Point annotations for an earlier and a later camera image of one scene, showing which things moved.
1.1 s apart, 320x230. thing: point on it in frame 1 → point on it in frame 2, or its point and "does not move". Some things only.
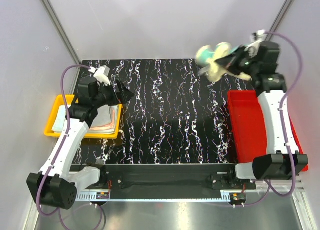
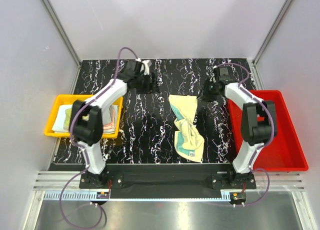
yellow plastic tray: x=60 y=101 does not move
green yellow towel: x=206 y=56 → x=189 y=142
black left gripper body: x=107 y=95 → x=142 y=84
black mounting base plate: x=148 y=178 does not move
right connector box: x=238 y=197 does not move
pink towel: x=109 y=126 does not move
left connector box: x=101 y=195 does not move
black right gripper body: x=242 y=61 → x=208 y=92
